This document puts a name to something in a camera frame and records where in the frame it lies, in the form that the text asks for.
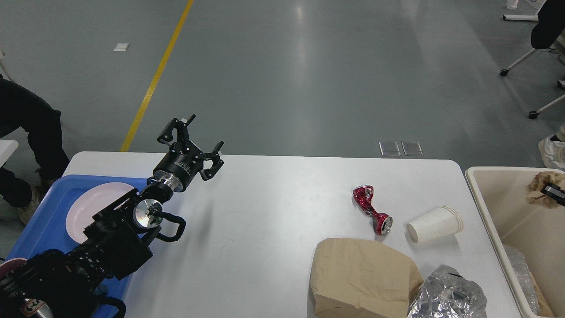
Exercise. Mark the person in black trousers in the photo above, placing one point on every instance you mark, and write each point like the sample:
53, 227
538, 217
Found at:
21, 108

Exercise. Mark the blue plastic tray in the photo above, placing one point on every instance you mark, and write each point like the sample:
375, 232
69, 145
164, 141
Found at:
47, 229

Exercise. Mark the pink plastic plate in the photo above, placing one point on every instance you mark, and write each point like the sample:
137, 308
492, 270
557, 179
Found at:
81, 212

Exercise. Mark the beige plastic bin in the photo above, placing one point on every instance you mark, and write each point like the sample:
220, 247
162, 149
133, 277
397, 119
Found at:
536, 232

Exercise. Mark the brown paper bag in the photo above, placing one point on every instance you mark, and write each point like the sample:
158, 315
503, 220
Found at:
354, 278

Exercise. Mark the clear floor plate left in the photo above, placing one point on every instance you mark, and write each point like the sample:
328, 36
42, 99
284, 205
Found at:
389, 149

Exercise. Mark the brown paper in bin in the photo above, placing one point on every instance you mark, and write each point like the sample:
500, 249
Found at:
544, 308

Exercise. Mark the white crumpled tissue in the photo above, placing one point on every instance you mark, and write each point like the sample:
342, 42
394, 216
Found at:
440, 222

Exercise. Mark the person in beige trousers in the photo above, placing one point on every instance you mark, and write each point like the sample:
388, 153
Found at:
552, 150

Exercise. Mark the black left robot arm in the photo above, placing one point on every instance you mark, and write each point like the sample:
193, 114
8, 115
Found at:
54, 284

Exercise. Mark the clear floor plate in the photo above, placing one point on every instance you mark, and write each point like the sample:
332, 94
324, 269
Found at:
412, 149
389, 149

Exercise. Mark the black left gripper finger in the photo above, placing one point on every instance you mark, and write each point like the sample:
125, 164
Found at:
176, 135
215, 158

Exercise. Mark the crushed red can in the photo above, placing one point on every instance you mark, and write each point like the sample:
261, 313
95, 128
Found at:
363, 196

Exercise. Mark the brown paper ball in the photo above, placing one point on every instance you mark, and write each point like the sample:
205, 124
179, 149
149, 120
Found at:
533, 190

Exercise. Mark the pink mug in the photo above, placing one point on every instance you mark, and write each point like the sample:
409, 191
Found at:
10, 265

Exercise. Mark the foil ball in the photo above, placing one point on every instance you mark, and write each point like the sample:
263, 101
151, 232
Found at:
447, 294

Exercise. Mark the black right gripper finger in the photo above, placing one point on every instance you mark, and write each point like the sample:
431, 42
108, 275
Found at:
554, 192

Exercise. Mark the clear floor plate right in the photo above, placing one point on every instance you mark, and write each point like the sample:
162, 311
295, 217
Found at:
412, 149

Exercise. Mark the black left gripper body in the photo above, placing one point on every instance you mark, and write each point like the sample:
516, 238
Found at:
177, 169

